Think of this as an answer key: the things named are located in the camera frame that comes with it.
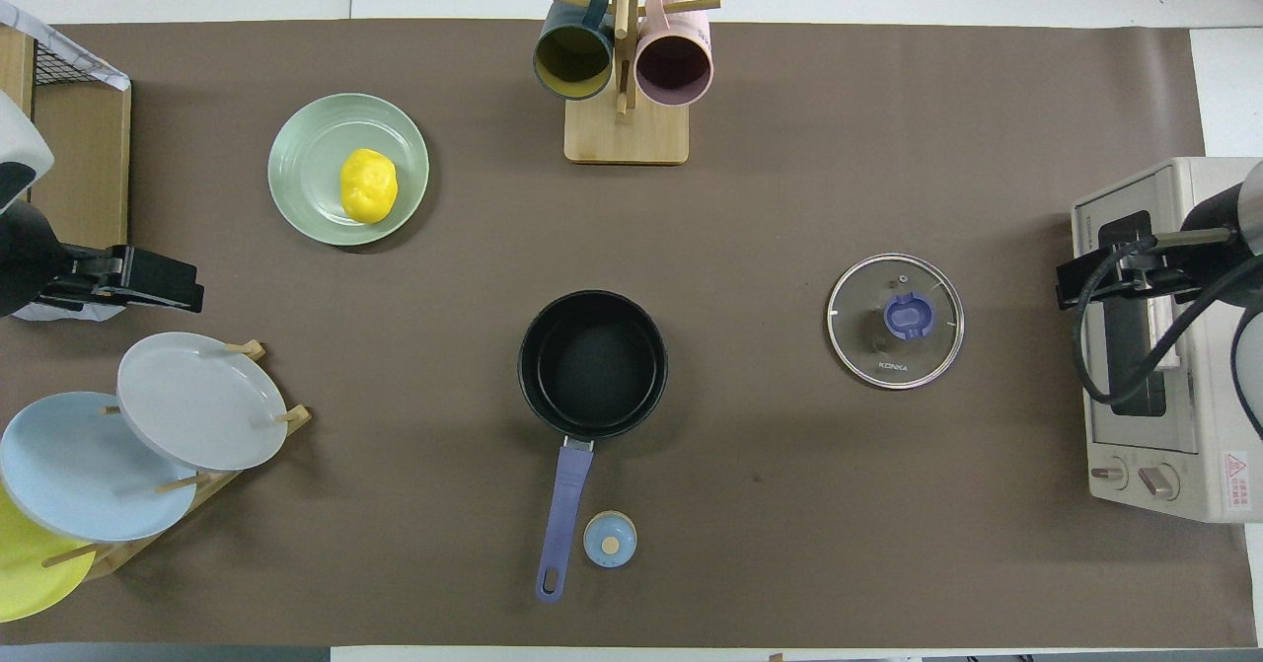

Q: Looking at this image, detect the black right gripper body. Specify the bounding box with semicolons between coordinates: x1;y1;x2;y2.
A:
1115;238;1197;300

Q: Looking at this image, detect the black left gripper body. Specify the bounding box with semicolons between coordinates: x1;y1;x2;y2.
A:
39;246;134;310

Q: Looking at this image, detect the glass lid purple knob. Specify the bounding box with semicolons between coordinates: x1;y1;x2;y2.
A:
826;253;966;391

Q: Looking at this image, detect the yellow lemon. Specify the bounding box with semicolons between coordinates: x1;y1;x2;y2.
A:
340;148;400;225

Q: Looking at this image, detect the grey plate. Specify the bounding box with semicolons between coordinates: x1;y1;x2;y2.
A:
116;331;290;473

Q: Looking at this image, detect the pale green plate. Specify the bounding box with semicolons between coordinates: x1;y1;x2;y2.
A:
267;93;431;248

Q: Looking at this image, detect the light blue plate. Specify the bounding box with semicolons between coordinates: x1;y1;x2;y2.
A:
0;391;198;544

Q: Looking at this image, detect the wooden plate rack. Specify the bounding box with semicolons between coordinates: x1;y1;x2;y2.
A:
39;339;313;584

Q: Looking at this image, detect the yellow plate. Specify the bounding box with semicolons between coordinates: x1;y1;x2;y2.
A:
0;484;98;624

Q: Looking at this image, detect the white cloth piece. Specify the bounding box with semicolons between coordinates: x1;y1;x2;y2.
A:
12;297;126;324

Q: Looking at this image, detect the beige toaster oven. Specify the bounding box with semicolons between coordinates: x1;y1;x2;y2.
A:
1071;156;1263;525

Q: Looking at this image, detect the white patterned cloth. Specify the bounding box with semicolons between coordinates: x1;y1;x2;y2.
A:
0;0;132;92

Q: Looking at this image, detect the brown table mat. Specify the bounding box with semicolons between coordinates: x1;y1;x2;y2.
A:
0;19;1259;649

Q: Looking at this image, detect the pink mug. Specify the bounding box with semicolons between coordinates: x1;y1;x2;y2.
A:
634;0;714;108

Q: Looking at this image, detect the dark blue mug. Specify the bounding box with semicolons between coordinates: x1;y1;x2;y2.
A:
533;0;617;102

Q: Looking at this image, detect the wooden mug tree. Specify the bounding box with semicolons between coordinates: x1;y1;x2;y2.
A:
530;0;722;166

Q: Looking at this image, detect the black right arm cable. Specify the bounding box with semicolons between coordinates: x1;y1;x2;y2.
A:
1076;233;1263;408

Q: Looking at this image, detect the wooden crate wire mesh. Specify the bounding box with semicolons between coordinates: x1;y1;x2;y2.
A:
0;26;133;249

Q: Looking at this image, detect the black pot purple handle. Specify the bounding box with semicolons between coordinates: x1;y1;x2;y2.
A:
517;289;670;604

